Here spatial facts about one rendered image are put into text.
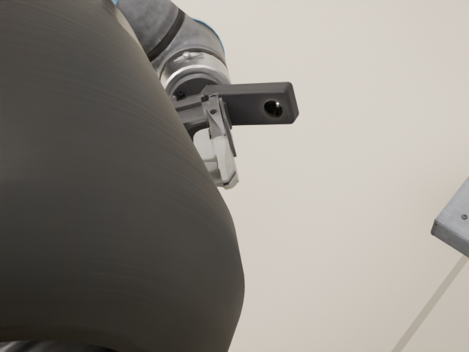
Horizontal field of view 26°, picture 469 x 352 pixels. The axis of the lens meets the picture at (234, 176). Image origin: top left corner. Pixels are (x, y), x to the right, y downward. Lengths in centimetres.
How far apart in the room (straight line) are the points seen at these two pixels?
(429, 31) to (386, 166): 41
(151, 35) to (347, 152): 102
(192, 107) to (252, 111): 7
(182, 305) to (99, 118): 13
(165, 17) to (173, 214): 73
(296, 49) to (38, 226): 191
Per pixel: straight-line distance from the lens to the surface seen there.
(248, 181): 219
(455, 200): 149
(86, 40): 62
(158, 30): 129
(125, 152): 57
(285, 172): 220
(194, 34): 131
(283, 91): 116
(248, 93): 118
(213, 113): 112
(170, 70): 126
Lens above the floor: 185
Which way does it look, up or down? 58 degrees down
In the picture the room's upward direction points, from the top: straight up
